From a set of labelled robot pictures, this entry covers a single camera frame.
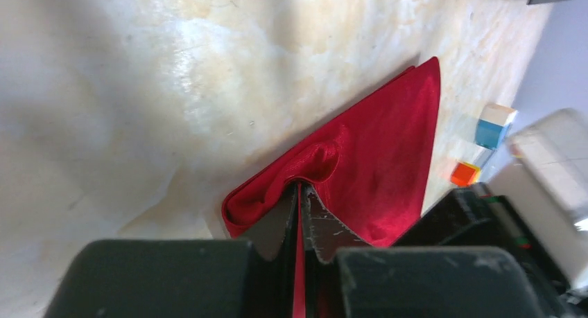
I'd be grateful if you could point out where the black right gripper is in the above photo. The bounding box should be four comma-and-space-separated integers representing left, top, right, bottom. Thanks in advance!
395, 187, 572, 317

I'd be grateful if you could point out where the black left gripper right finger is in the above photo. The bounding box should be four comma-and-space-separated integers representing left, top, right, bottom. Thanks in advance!
300, 186, 546, 317

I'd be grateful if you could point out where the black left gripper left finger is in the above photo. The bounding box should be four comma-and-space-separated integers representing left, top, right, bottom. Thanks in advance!
45, 184, 298, 317

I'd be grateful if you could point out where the red cloth napkin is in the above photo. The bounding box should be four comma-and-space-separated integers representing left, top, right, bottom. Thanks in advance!
221, 57, 441, 317

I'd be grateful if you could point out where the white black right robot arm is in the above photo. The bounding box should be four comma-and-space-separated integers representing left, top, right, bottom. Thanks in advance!
397, 108, 587, 317

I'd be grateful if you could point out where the orange block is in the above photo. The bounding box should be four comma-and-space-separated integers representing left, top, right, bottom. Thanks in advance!
450, 162, 481, 187

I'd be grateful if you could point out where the blue block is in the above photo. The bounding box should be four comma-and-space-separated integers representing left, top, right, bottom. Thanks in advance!
474, 103, 518, 150

